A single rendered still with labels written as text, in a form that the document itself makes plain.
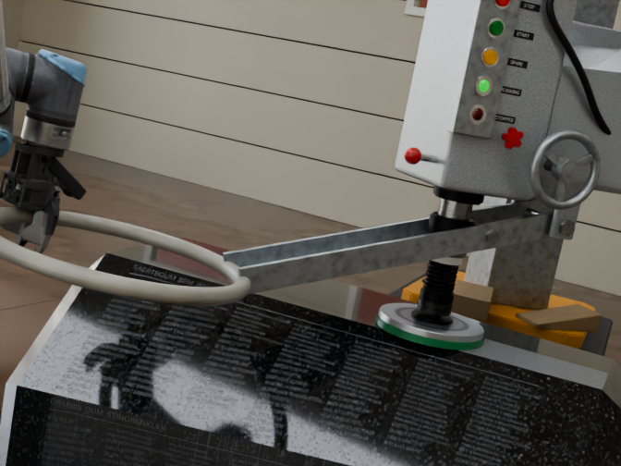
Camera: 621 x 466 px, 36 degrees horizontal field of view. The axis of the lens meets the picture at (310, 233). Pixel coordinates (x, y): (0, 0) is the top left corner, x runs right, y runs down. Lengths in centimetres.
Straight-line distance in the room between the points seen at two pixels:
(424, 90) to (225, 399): 71
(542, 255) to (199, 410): 121
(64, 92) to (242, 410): 67
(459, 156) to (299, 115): 707
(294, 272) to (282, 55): 725
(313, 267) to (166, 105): 789
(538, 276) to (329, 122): 608
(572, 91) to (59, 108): 95
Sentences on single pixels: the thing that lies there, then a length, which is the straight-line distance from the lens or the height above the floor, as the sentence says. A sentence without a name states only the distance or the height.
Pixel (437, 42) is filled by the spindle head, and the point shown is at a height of 141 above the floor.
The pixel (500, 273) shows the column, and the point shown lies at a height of 87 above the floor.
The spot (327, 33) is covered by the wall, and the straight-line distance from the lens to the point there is 876.
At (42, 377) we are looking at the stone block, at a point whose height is 63.
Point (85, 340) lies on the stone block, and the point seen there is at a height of 70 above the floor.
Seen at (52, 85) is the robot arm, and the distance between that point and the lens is 181.
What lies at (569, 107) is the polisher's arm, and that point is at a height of 134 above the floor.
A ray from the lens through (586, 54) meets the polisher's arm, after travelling 256.
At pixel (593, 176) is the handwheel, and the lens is 188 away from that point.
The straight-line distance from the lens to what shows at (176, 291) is 152.
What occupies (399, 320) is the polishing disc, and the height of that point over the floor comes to 88.
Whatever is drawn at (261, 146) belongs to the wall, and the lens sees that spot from 906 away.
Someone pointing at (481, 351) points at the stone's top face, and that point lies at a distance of 191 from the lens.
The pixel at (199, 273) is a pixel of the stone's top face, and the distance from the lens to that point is 209.
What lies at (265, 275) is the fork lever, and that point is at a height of 95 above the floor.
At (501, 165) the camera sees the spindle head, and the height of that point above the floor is 121.
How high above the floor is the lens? 133
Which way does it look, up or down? 10 degrees down
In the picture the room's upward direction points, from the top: 11 degrees clockwise
